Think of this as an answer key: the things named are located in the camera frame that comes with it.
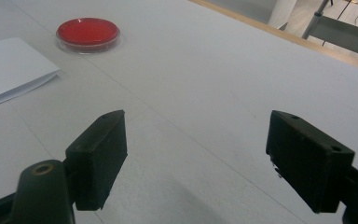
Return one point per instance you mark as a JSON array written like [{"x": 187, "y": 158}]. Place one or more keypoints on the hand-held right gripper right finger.
[{"x": 310, "y": 161}]

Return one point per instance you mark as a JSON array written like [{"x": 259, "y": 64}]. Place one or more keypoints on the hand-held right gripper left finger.
[{"x": 96, "y": 158}]

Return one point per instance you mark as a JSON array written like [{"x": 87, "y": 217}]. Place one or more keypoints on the white paper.
[{"x": 9, "y": 68}]

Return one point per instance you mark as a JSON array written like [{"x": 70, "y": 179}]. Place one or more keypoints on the round red ink pad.
[{"x": 87, "y": 31}]

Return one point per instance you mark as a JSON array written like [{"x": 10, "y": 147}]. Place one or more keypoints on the grey panel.
[{"x": 345, "y": 35}]

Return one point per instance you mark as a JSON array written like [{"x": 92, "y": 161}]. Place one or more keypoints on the metal stand pole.
[{"x": 315, "y": 18}]

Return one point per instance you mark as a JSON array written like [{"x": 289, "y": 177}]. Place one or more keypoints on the white column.
[{"x": 281, "y": 12}]

